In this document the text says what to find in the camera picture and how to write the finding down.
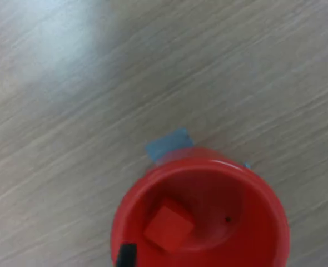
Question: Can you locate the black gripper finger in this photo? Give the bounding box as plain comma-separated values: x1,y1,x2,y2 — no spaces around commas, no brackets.
115,243,138,267

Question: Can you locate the red cube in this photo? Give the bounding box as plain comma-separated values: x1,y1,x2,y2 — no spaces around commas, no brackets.
143,197,195,254

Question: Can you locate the red plastic cup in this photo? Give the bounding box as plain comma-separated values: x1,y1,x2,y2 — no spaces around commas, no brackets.
110,147,290,267

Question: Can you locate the large blue tape piece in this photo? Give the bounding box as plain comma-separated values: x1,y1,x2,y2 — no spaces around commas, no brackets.
144,126,195,165

